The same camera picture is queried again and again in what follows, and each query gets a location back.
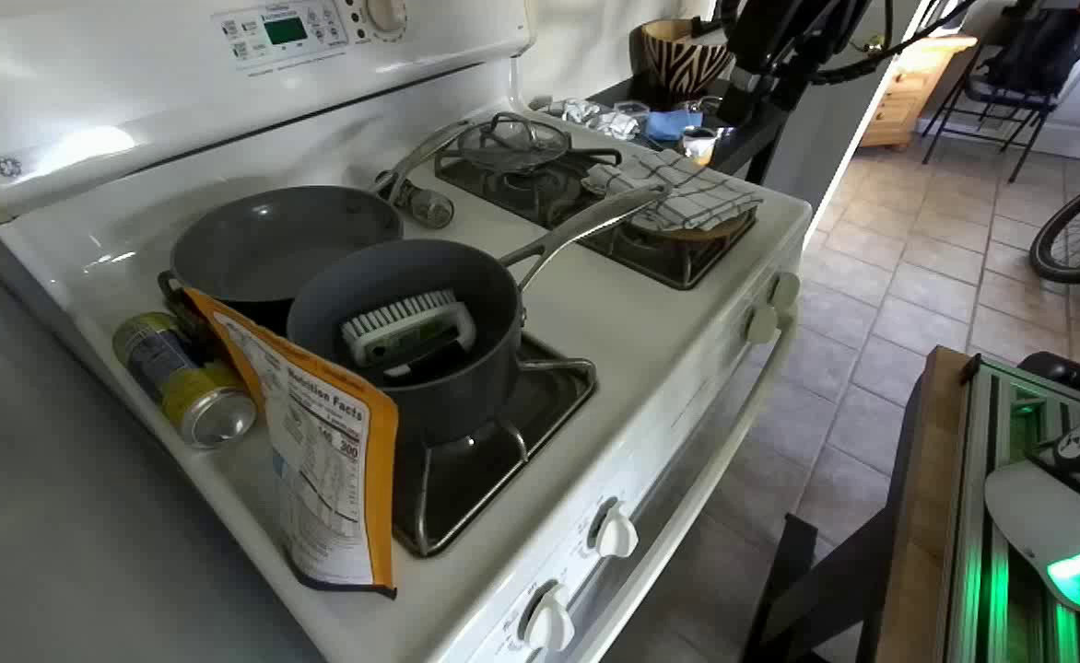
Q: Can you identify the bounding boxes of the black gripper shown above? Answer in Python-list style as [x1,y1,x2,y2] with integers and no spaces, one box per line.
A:
[715,0,843,117]

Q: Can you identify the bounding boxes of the folded white checkered towel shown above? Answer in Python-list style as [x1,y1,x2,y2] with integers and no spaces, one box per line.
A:
[579,144,767,244]

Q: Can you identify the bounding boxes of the zebra pattern bowl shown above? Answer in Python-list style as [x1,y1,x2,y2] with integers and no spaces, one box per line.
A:
[628,13,733,104]

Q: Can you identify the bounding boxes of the blue plastic object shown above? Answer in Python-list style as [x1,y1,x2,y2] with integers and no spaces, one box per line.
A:
[643,105,708,151]

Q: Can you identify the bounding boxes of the wooden box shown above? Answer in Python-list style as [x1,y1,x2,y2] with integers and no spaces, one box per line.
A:
[864,31,981,154]

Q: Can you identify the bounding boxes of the clear plastic wrap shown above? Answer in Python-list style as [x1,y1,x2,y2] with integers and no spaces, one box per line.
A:
[535,90,653,144]

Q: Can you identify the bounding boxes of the white stove knob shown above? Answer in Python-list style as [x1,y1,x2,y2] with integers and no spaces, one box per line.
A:
[742,298,786,347]
[763,268,804,318]
[582,494,643,563]
[514,578,579,658]

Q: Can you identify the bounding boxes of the black metal chair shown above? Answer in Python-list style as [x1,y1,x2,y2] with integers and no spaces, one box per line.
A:
[923,0,1080,185]

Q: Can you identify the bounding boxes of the white gas stove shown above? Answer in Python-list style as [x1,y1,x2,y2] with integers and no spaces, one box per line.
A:
[0,0,819,663]

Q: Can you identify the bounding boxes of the bicycle wheel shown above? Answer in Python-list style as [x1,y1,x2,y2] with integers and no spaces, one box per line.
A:
[1024,169,1080,286]

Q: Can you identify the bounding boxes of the black controller box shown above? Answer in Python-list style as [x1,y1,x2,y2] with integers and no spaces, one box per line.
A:
[1014,348,1080,400]

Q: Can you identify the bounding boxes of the white green scrub brush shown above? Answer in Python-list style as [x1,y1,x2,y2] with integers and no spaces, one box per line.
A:
[338,286,478,379]

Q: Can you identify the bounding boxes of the wooden board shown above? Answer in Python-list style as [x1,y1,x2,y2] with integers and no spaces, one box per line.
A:
[873,341,983,663]

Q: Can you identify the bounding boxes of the dark grey frying pan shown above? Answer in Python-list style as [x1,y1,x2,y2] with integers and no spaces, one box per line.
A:
[159,117,478,329]

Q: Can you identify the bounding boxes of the black stand legs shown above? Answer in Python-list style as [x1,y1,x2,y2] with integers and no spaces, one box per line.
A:
[736,509,905,663]

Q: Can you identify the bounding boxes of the orange food package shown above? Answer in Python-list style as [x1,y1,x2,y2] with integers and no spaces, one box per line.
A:
[182,282,402,601]

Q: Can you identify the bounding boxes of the yellow green can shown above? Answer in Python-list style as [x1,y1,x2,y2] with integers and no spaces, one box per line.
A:
[110,305,262,449]

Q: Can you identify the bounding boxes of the black spiral wrapped cable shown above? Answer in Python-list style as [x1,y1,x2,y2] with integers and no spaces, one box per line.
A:
[809,0,983,88]

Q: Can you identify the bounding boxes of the aluminium frame green light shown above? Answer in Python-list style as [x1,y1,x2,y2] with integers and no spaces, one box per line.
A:
[948,360,1080,663]

